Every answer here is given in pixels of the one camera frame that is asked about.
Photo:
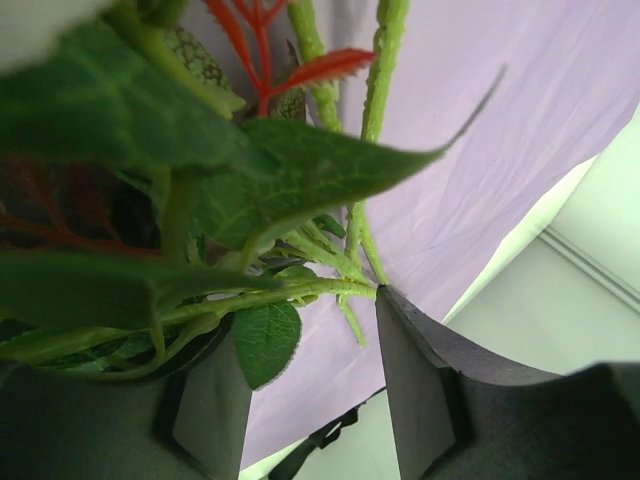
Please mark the right aluminium corner post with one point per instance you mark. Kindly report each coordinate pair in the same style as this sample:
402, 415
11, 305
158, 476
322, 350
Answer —
603, 276

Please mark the pink artificial flower bunch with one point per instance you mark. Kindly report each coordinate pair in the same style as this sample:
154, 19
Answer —
144, 203

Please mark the purple tissue paper sheet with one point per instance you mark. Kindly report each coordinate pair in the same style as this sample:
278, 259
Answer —
571, 84

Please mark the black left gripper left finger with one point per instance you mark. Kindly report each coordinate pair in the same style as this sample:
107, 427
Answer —
186, 421

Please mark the black printed ribbon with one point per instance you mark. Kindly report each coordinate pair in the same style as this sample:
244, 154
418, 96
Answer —
290, 466

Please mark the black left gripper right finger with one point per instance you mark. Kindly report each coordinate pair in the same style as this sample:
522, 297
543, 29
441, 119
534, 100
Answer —
461, 411

